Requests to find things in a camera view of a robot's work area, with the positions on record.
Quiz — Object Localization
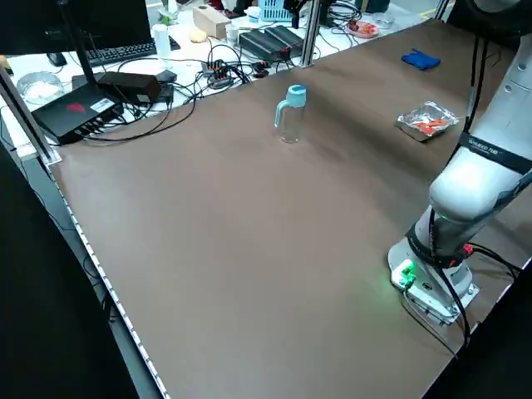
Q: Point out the clear seasoning bottle teal lid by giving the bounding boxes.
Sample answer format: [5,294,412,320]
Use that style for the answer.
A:
[273,84,308,145]

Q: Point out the blue dishcloth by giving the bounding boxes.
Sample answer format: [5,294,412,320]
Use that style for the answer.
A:
[401,48,441,71]

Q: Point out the white bottle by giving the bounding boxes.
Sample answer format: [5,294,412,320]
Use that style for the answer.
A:
[151,23,172,59]

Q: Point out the grey hub orange ports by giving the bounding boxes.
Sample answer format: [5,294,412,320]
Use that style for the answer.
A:
[201,59,234,83]

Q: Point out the black ribbed power supply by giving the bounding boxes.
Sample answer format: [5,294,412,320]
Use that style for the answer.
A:
[239,29,288,59]
[264,25,304,53]

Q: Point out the orange food skewers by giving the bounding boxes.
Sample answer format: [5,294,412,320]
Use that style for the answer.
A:
[409,117,449,135]

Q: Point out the large black power adapter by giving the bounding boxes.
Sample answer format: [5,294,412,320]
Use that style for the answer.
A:
[96,71,162,105]

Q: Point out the cardboard box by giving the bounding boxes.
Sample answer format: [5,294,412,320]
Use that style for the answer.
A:
[192,6,232,37]

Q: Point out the light blue basket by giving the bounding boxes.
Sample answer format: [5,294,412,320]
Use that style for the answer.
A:
[258,0,292,22]

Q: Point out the red plate with food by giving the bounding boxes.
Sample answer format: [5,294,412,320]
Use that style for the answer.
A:
[347,20,380,38]

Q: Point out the black keyboard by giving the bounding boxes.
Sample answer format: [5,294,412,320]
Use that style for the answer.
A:
[85,41,158,67]

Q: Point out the black box red logo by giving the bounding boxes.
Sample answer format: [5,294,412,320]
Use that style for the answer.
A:
[31,81,126,145]

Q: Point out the black monitor stand pole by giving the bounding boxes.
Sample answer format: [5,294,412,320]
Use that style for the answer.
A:
[57,0,101,91]

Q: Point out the black monitor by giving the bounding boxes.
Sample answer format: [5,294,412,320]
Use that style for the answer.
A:
[0,0,153,55]

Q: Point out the glass bowl white contents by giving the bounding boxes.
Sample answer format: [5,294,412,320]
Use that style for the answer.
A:
[16,71,63,105]

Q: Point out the aluminium post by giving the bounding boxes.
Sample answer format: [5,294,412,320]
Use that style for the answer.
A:
[299,0,323,67]

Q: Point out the black base cable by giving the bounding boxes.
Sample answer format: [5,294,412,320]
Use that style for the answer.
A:
[401,243,523,358]

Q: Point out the aluminium frame profile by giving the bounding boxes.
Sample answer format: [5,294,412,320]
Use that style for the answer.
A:
[0,65,62,165]

